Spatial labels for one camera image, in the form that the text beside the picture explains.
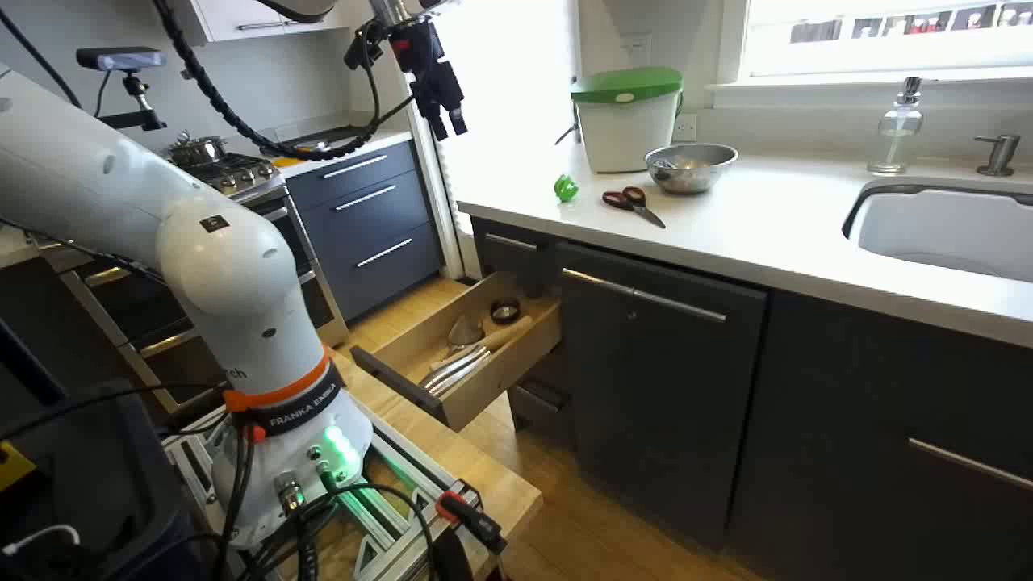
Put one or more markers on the kitchen sink basin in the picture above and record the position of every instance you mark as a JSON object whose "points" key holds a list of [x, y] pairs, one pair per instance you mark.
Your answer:
{"points": [[949, 230]]}

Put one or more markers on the dark dishwasher front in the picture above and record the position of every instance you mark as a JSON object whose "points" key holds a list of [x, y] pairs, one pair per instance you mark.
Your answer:
{"points": [[648, 397]]}

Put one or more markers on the open wooden drawer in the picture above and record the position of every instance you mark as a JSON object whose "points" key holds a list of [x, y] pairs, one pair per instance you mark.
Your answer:
{"points": [[472, 360]]}

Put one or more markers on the metal utensils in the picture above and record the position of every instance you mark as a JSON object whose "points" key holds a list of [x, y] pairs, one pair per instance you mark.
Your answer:
{"points": [[456, 370]]}

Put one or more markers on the metal sink faucet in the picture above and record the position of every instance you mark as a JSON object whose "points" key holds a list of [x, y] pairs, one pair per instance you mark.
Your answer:
{"points": [[998, 152]]}

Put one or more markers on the metal bowl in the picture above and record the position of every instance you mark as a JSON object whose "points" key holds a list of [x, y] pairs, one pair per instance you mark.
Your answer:
{"points": [[692, 167]]}

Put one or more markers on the aluminium frame rail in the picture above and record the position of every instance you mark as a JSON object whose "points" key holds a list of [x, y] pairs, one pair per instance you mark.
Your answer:
{"points": [[400, 504]]}

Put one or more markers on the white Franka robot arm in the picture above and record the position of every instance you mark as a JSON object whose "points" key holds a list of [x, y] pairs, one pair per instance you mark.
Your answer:
{"points": [[107, 183]]}

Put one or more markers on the stove with pots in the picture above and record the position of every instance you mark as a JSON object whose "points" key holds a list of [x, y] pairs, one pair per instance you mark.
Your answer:
{"points": [[221, 169]]}

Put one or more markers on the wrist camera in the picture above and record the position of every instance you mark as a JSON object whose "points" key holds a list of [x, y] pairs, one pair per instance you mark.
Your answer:
{"points": [[365, 45]]}

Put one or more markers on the camera on tripod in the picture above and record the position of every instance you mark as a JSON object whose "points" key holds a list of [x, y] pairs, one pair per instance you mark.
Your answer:
{"points": [[121, 76]]}

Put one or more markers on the blue drawer cabinet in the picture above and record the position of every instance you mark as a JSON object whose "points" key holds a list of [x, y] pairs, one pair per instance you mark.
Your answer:
{"points": [[365, 228]]}

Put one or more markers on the black round item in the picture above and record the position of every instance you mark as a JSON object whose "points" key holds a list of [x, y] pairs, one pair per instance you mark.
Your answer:
{"points": [[504, 312]]}

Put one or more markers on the clear soap dispenser bottle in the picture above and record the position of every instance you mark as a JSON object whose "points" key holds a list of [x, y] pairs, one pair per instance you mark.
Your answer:
{"points": [[899, 129]]}

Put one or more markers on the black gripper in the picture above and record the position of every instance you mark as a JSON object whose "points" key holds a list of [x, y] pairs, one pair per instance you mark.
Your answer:
{"points": [[422, 64]]}

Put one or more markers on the white bin with green lid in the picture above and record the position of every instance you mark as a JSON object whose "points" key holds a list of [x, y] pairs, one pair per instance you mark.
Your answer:
{"points": [[629, 124]]}

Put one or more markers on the small green object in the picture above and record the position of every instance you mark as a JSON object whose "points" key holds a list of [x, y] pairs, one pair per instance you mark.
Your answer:
{"points": [[568, 190]]}

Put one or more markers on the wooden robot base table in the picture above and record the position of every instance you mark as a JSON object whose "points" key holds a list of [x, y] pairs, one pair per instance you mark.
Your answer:
{"points": [[462, 452]]}

